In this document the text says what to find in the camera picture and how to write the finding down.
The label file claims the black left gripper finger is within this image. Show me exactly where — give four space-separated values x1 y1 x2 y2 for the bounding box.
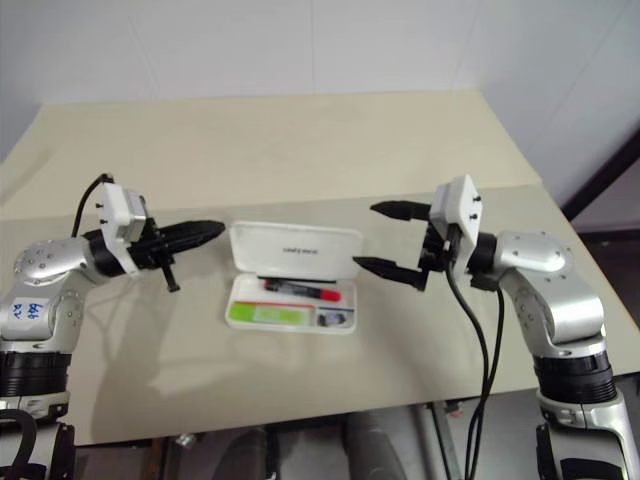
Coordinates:
161 229 225 255
157 219 226 242

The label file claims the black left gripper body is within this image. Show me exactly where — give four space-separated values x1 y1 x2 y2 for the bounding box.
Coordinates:
129 225 182 295

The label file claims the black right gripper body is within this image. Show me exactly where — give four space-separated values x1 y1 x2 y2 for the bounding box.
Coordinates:
417 221 463 274

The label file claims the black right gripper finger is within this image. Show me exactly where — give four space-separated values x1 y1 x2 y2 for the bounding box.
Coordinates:
351 255 428 295
369 199 434 225

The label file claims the black marker with red cap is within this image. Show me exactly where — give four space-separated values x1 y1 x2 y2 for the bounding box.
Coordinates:
262 279 343 303

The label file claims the white plastic pencil case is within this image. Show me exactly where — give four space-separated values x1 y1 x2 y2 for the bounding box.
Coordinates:
222 220 364 336

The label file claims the green highlighter marker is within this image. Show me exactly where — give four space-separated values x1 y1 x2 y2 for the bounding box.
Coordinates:
228 300 317 327

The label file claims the grey rounded cylinder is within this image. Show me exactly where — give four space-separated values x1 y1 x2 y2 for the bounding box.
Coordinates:
346 408 427 480

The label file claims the dark rounded shape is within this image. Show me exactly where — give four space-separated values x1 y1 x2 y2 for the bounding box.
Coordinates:
238 426 282 480

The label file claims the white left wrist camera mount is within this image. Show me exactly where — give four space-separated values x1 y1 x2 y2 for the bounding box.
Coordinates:
96 181 152 277

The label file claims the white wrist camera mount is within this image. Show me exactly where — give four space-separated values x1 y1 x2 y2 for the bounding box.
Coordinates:
430 174 485 252
96 181 152 277

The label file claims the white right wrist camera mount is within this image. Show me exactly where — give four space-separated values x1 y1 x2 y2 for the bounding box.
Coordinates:
430 174 485 252

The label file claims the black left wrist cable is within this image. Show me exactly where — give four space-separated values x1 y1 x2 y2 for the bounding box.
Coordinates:
70 172 115 239

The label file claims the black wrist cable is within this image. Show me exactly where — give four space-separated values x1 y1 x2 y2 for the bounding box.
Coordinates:
70 172 115 239
446 248 507 480

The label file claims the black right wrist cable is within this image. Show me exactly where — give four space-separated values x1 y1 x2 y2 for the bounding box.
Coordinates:
446 248 507 480

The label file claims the metal table frame leg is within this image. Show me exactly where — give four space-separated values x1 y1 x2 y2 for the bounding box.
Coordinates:
428 398 467 480

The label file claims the black left shoulder cable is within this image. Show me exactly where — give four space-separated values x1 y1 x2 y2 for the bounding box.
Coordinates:
0 408 40 480

